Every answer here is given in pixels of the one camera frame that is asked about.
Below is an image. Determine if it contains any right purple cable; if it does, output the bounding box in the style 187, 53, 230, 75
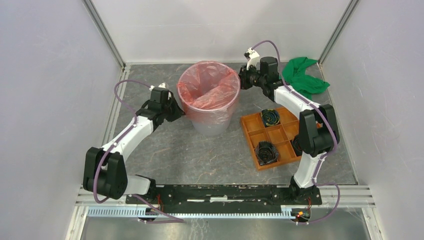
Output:
251, 40, 341, 226

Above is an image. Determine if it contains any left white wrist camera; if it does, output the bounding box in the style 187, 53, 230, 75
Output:
149, 82, 172, 99

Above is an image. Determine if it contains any purple cable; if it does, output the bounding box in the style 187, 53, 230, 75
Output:
93, 79, 153, 204
251, 40, 341, 226

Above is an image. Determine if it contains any green cloth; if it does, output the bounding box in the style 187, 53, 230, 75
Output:
281, 56, 330, 100

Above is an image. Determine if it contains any red plastic trash bag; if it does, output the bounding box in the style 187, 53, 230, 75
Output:
176, 61, 241, 125

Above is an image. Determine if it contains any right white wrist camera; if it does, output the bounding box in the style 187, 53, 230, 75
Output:
244, 47, 261, 70

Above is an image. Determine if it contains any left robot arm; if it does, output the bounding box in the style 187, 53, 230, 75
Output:
82, 84, 185, 204

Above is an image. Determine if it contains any grey trash bin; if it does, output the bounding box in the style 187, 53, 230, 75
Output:
186, 99, 239, 136

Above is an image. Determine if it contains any orange compartment tray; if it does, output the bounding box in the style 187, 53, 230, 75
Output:
240, 107, 301, 171

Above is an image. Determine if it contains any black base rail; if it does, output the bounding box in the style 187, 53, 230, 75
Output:
143, 184, 323, 214

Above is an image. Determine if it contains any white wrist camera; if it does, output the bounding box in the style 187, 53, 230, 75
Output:
244, 47, 261, 70
149, 82, 172, 99

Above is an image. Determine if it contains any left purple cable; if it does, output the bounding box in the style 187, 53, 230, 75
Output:
93, 79, 153, 204

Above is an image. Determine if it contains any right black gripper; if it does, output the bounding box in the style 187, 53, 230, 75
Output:
231, 63, 266, 90

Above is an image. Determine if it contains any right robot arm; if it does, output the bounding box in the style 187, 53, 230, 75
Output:
239, 55, 340, 204

